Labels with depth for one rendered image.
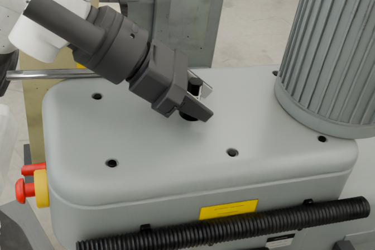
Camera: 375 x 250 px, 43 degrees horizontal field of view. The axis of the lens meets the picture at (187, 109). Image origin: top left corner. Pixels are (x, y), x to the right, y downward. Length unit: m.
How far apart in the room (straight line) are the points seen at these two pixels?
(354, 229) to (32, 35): 0.66
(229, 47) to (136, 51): 3.97
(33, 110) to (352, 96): 2.38
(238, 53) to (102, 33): 3.95
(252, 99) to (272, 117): 0.05
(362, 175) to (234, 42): 3.84
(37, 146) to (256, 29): 2.72
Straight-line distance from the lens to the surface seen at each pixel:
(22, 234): 2.24
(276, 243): 0.87
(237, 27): 4.95
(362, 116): 0.75
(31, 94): 2.85
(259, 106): 0.78
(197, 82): 0.70
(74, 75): 0.79
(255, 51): 4.62
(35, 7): 0.60
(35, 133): 3.04
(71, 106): 0.74
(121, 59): 0.64
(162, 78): 0.65
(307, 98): 0.75
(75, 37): 0.61
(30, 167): 0.90
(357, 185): 0.91
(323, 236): 0.94
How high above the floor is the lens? 2.36
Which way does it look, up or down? 39 degrees down
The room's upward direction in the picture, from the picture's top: 9 degrees clockwise
